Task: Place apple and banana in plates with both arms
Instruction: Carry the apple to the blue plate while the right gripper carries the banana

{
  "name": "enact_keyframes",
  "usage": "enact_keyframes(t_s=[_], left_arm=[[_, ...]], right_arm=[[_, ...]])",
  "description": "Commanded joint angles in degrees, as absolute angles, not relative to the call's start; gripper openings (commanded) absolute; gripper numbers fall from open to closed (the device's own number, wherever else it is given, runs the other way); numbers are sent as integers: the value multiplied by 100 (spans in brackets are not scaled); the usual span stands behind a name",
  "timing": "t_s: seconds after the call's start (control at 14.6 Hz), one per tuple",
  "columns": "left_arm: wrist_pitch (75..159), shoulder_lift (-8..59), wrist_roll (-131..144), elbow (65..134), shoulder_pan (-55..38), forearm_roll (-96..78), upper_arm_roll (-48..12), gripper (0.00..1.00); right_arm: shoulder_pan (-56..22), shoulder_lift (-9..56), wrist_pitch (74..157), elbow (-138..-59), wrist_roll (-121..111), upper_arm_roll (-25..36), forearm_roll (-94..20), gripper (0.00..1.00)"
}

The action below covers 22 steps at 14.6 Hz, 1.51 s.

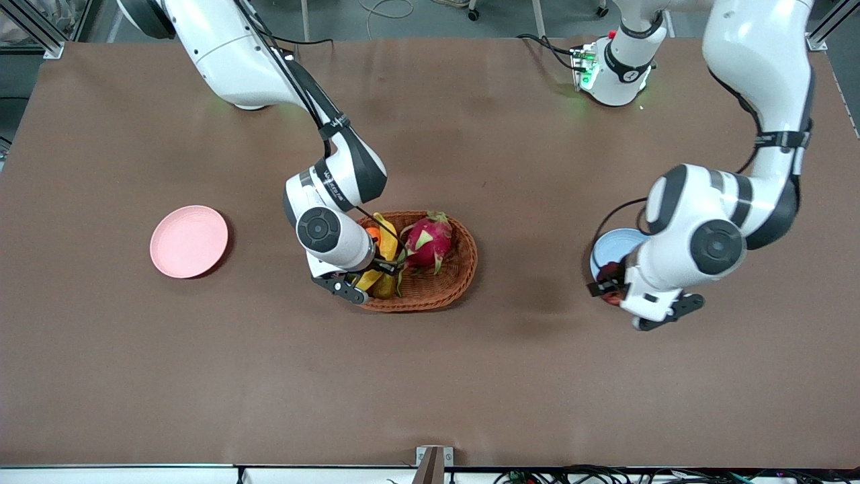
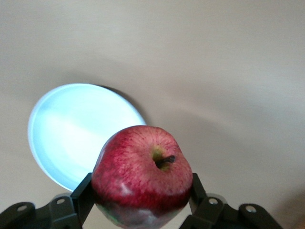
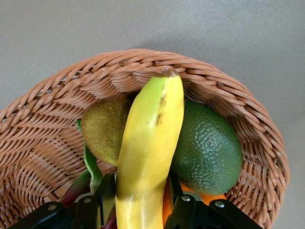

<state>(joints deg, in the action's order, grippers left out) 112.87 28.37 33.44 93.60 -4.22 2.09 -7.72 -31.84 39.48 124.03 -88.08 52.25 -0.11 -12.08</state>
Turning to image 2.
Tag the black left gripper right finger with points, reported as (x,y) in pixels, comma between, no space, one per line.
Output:
(205,210)

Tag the red apple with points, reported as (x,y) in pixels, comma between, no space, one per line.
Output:
(140,176)

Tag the light blue round plate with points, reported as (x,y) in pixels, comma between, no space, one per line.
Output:
(71,133)

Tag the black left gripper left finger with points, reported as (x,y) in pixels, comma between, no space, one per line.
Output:
(81,198)

